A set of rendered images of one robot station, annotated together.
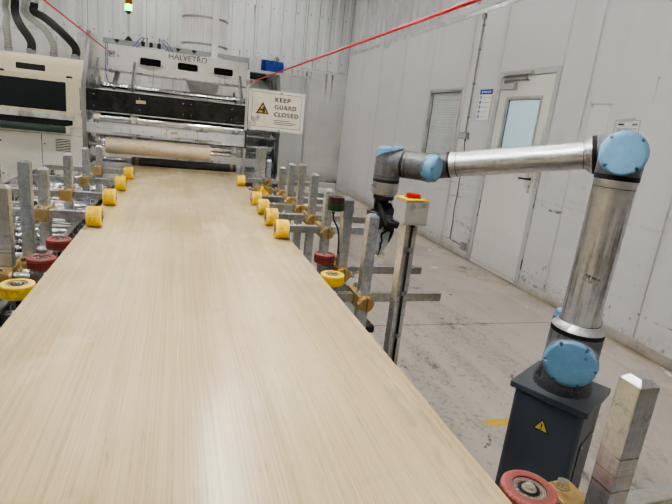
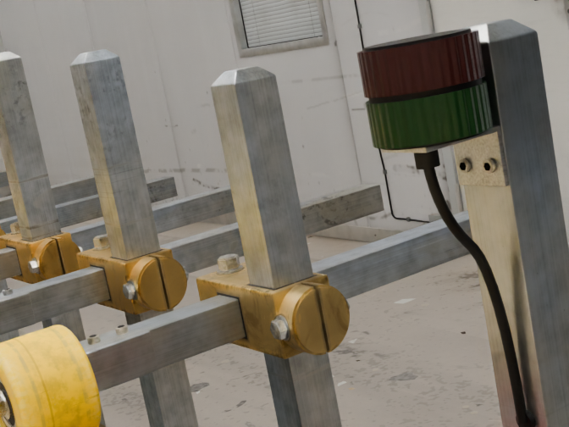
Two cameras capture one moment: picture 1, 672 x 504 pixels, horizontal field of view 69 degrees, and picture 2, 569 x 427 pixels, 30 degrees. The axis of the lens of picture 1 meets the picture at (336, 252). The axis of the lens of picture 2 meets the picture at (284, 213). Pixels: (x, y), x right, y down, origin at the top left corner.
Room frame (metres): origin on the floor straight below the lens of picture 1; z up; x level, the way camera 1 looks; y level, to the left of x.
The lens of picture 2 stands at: (1.28, 0.21, 1.15)
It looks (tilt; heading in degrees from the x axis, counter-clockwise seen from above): 10 degrees down; 347
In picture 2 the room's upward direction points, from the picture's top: 11 degrees counter-clockwise
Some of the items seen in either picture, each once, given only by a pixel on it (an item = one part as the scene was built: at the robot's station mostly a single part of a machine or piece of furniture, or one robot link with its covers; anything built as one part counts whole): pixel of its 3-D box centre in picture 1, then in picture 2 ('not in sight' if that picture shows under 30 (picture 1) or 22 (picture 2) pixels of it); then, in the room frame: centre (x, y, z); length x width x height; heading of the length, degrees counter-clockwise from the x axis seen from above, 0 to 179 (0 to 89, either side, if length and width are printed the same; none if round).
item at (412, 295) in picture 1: (383, 296); not in sight; (1.62, -0.18, 0.82); 0.44 x 0.03 x 0.04; 109
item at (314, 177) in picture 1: (310, 224); (147, 304); (2.26, 0.13, 0.92); 0.04 x 0.04 x 0.48; 19
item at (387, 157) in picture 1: (388, 163); not in sight; (1.68, -0.15, 1.28); 0.10 x 0.09 x 0.12; 64
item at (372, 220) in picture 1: (364, 284); not in sight; (1.55, -0.11, 0.88); 0.04 x 0.04 x 0.48; 19
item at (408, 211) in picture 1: (410, 211); not in sight; (1.31, -0.19, 1.18); 0.07 x 0.07 x 0.08; 19
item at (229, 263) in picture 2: not in sight; (229, 263); (2.10, 0.08, 0.98); 0.02 x 0.02 x 0.01
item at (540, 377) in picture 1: (564, 371); not in sight; (1.54, -0.83, 0.65); 0.19 x 0.19 x 0.10
